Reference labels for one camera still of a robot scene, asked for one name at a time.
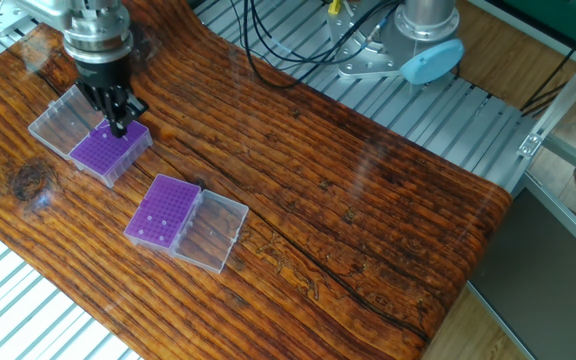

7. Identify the aluminium frame profile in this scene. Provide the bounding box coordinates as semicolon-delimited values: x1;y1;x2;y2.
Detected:
516;50;576;166

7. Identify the black cable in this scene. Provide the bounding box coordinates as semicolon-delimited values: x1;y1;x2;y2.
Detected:
230;0;409;91
248;0;399;66

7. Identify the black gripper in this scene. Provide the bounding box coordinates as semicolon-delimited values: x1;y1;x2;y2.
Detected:
73;55;150;139

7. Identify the purple pipette tip holder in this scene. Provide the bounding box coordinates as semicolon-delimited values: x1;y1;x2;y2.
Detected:
28;85;154;188
124;175;251;274

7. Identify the silver corner bracket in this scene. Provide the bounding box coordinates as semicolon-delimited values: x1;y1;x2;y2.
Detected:
518;130;544;161

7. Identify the glossy wood grain mat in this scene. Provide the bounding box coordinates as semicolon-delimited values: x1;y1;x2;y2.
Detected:
0;0;514;360

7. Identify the silver robot mounting plate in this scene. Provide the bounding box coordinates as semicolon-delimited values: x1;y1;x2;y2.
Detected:
323;0;439;79

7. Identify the green board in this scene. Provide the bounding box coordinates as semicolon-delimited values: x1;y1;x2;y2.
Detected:
473;0;576;56

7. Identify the silver ribbed wrist flange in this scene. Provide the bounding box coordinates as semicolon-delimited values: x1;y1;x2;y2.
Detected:
61;0;134;66

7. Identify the light blue plastic piece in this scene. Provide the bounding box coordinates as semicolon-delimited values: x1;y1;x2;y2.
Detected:
400;40;466;86

